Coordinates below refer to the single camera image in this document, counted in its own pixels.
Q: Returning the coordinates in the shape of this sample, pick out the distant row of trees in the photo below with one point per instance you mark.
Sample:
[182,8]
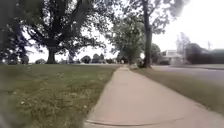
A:
[86,60]

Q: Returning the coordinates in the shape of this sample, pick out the medium green tree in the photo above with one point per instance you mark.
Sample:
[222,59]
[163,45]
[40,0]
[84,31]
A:
[128,40]

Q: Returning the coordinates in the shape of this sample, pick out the pale concrete sidewalk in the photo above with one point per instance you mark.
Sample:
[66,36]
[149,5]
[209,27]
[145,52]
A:
[133,96]

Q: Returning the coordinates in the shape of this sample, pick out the tall tree beside sidewalk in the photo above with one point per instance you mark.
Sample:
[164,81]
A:
[147,46]

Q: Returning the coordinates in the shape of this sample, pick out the white building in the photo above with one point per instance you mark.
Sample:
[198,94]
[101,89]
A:
[170,55]

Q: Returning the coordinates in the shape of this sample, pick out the large broad tree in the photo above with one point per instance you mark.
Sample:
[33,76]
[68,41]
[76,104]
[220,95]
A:
[51,55]

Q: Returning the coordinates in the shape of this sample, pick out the wide grass lawn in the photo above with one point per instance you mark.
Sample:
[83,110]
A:
[50,90]

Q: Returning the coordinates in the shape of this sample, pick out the narrow grass verge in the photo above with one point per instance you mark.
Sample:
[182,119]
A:
[186,86]

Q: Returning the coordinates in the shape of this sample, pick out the grey asphalt road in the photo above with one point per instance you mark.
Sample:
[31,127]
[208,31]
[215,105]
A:
[200,74]

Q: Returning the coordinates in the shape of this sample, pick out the dark hedge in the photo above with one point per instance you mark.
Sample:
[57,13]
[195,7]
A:
[203,56]

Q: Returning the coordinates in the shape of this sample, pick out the dark leafy tree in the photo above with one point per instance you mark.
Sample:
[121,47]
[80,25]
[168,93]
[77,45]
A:
[10,36]

